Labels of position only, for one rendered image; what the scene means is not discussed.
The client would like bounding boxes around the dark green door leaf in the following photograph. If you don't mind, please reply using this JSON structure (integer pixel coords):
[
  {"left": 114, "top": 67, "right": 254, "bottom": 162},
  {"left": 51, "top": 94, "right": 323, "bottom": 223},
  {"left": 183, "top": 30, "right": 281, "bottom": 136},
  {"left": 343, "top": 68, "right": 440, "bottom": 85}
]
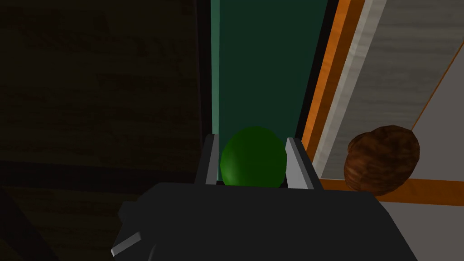
[{"left": 210, "top": 0, "right": 340, "bottom": 182}]

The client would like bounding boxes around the brown ball door knob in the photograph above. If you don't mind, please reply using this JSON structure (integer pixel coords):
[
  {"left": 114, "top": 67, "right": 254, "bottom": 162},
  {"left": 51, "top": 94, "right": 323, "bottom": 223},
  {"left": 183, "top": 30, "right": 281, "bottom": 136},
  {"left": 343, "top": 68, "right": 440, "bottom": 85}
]
[{"left": 343, "top": 125, "right": 421, "bottom": 197}]

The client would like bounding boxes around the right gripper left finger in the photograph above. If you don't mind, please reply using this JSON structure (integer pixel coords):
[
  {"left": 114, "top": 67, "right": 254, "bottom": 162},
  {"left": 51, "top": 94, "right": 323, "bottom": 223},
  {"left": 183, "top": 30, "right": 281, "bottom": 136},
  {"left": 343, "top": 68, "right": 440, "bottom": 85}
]
[{"left": 194, "top": 134, "right": 220, "bottom": 186}]

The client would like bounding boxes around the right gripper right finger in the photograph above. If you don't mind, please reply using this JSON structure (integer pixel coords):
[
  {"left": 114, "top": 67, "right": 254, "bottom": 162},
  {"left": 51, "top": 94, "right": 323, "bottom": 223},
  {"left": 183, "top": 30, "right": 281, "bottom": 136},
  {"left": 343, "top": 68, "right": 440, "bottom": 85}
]
[{"left": 285, "top": 137, "right": 324, "bottom": 190}]

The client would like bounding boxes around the green ball door knob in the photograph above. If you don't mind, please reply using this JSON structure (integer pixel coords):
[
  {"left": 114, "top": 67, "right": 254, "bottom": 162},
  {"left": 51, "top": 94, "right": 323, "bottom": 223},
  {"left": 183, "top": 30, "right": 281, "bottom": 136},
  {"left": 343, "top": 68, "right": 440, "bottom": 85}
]
[{"left": 219, "top": 126, "right": 288, "bottom": 189}]

